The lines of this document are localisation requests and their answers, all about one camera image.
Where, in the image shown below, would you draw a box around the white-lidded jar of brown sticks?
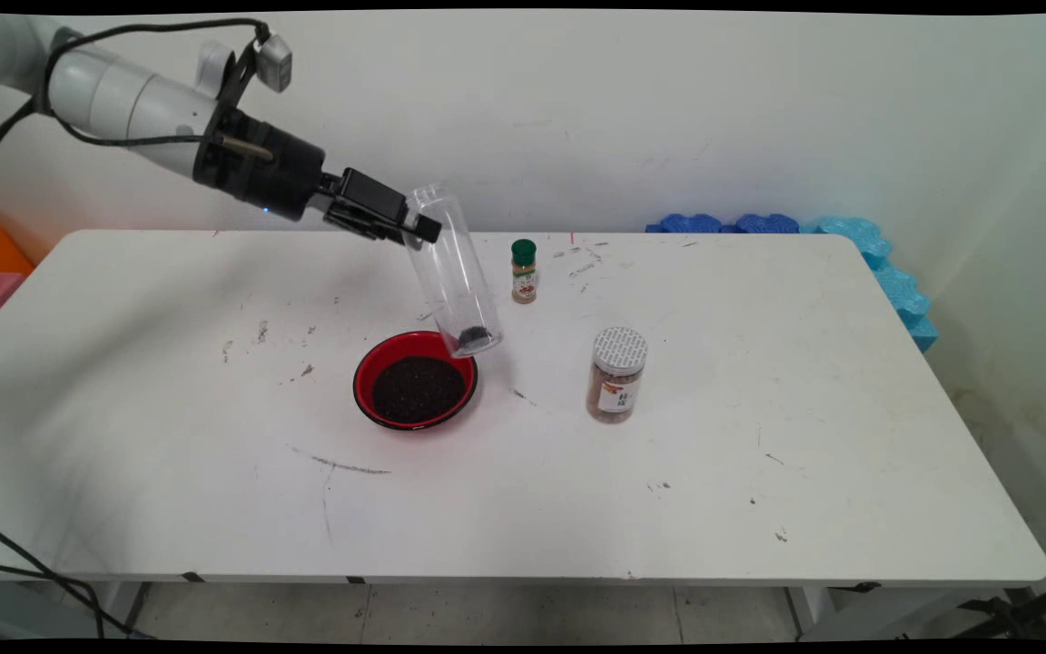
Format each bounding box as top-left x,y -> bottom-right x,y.
586,327 -> 649,424

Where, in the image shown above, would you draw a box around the light blue foam block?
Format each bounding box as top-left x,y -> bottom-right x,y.
804,216 -> 940,353

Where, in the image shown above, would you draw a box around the green-capped spice bottle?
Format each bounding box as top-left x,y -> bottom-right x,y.
510,239 -> 538,305

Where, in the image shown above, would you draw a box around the black floor cable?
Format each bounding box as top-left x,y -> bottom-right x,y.
0,559 -> 159,641
0,513 -> 111,641

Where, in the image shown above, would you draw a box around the black camera cable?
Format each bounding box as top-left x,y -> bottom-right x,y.
42,18 -> 272,92

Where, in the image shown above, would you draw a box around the red bowl with black rim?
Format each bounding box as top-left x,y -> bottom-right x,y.
352,330 -> 479,431

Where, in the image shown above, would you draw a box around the black metal bar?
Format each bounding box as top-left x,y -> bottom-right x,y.
950,577 -> 1046,641

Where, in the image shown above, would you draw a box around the clear plastic jar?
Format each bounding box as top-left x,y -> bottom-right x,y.
400,182 -> 504,358

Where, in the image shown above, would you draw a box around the black cable with grey sleeve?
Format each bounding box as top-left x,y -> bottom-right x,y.
0,95 -> 215,196

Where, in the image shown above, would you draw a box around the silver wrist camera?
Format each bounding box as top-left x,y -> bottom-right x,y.
255,35 -> 294,94

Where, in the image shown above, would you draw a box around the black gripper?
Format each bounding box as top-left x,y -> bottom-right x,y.
192,109 -> 443,244

